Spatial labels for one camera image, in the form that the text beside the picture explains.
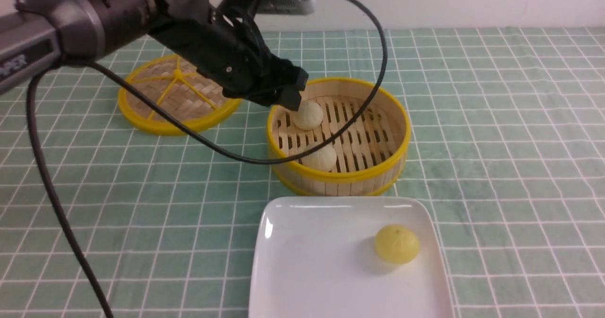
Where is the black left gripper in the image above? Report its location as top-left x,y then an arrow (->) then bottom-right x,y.
149,6 -> 309,111

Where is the white steamed bun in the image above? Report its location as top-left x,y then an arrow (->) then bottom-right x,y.
290,100 -> 324,130
301,145 -> 337,172

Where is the yellow steamed bun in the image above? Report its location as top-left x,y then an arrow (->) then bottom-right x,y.
373,224 -> 421,265

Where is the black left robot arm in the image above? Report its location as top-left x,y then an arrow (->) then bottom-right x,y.
0,0 -> 311,111

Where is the white square plate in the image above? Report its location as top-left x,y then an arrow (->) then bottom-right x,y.
248,196 -> 455,318

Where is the yellow rimmed bamboo steamer lid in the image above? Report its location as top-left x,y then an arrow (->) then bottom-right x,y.
118,54 -> 241,136

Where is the yellow rimmed bamboo steamer basket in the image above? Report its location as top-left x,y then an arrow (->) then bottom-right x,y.
267,77 -> 412,197

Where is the green checkered tablecloth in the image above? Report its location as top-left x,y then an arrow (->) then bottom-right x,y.
0,27 -> 605,318

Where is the black left camera cable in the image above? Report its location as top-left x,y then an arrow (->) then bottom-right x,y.
26,0 -> 389,318

